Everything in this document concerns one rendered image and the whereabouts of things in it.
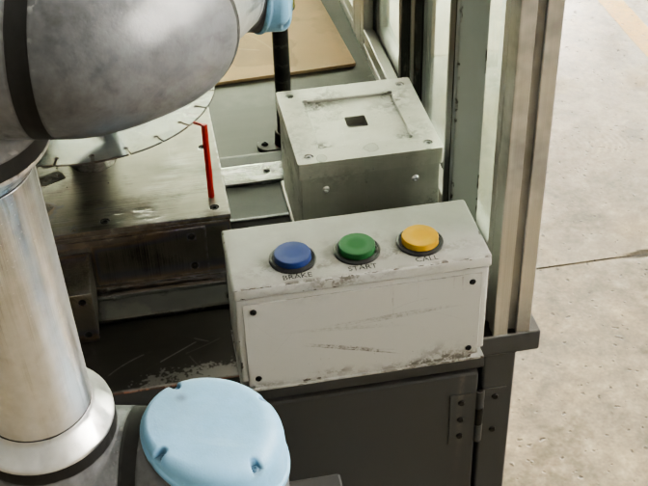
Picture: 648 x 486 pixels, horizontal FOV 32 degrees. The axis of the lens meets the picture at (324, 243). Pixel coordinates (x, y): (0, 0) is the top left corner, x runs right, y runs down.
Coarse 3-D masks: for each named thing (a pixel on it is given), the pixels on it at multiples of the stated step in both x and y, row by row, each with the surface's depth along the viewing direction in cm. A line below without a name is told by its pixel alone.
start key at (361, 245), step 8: (344, 240) 123; (352, 240) 123; (360, 240) 123; (368, 240) 123; (344, 248) 122; (352, 248) 122; (360, 248) 122; (368, 248) 122; (344, 256) 122; (352, 256) 121; (360, 256) 121; (368, 256) 122
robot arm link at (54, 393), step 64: (0, 0) 63; (0, 64) 64; (0, 128) 67; (0, 192) 73; (0, 256) 76; (0, 320) 79; (64, 320) 84; (0, 384) 84; (64, 384) 86; (0, 448) 89; (64, 448) 89
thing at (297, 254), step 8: (280, 248) 122; (288, 248) 122; (296, 248) 122; (304, 248) 122; (280, 256) 121; (288, 256) 121; (296, 256) 121; (304, 256) 121; (280, 264) 121; (288, 264) 120; (296, 264) 120; (304, 264) 121
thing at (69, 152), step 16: (208, 96) 140; (176, 112) 137; (192, 112) 137; (144, 128) 135; (160, 128) 134; (176, 128) 134; (64, 144) 132; (80, 144) 132; (96, 144) 132; (112, 144) 132; (128, 144) 132; (144, 144) 132; (48, 160) 130; (64, 160) 130; (80, 160) 129; (96, 160) 129
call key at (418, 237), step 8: (408, 232) 124; (416, 232) 124; (424, 232) 124; (432, 232) 124; (408, 240) 123; (416, 240) 123; (424, 240) 123; (432, 240) 123; (408, 248) 123; (416, 248) 122; (424, 248) 122; (432, 248) 123
